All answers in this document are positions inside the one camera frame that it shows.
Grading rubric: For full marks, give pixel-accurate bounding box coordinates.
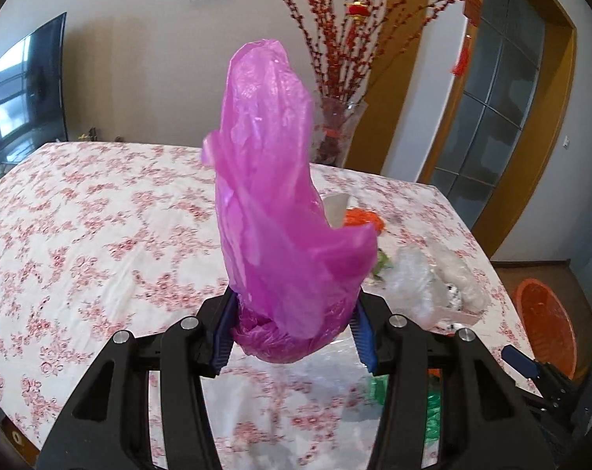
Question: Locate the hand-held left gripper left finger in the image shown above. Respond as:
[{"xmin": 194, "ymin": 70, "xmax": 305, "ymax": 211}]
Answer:
[{"xmin": 36, "ymin": 291, "xmax": 240, "ymax": 470}]

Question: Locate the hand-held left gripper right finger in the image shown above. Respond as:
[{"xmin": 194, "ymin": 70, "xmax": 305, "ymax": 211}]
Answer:
[{"xmin": 352, "ymin": 291, "xmax": 556, "ymax": 470}]

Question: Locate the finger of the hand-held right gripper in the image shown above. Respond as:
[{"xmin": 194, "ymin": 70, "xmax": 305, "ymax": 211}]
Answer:
[{"xmin": 502, "ymin": 344, "xmax": 581, "ymax": 405}]

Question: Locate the orange plastic basket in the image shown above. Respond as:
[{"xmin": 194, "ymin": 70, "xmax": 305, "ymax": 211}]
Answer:
[{"xmin": 512, "ymin": 278, "xmax": 579, "ymax": 381}]

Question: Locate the clear white plastic bag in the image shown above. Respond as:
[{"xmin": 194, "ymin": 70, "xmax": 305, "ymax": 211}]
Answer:
[{"xmin": 383, "ymin": 244, "xmax": 489, "ymax": 330}]

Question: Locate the purple plastic bag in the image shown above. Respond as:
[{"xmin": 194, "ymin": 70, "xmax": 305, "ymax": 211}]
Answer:
[{"xmin": 201, "ymin": 38, "xmax": 377, "ymax": 364}]

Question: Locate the small green wrapper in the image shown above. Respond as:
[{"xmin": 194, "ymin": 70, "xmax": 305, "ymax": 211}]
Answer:
[{"xmin": 369, "ymin": 249, "xmax": 393, "ymax": 281}]

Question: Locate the green plastic bag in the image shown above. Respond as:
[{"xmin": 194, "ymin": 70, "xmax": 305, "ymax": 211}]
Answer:
[{"xmin": 371, "ymin": 373, "xmax": 444, "ymax": 447}]

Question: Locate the orange plastic bag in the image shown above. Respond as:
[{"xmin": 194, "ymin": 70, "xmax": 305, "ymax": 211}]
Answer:
[{"xmin": 344, "ymin": 208, "xmax": 386, "ymax": 237}]

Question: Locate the white paper scrap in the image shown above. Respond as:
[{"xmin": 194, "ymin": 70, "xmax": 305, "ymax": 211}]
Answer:
[{"xmin": 322, "ymin": 193, "xmax": 351, "ymax": 229}]

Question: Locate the floral tablecloth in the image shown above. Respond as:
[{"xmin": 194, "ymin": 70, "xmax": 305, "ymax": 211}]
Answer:
[{"xmin": 0, "ymin": 139, "xmax": 517, "ymax": 470}]

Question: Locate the clear glass vase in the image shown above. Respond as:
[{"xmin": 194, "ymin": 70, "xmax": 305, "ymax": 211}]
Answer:
[{"xmin": 310, "ymin": 95, "xmax": 370, "ymax": 167}]

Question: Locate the frosted glass door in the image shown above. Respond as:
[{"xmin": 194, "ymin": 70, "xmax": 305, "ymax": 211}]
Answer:
[{"xmin": 430, "ymin": 0, "xmax": 547, "ymax": 215}]

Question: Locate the red hanging tassel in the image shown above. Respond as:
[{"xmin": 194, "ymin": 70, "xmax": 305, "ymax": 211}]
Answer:
[{"xmin": 451, "ymin": 36, "xmax": 473, "ymax": 78}]

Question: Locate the black flat television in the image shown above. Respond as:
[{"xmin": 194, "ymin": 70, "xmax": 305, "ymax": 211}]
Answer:
[{"xmin": 0, "ymin": 11, "xmax": 69, "ymax": 165}]

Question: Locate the wooden door frame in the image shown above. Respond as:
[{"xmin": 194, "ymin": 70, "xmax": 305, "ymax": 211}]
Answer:
[{"xmin": 381, "ymin": 0, "xmax": 579, "ymax": 259}]

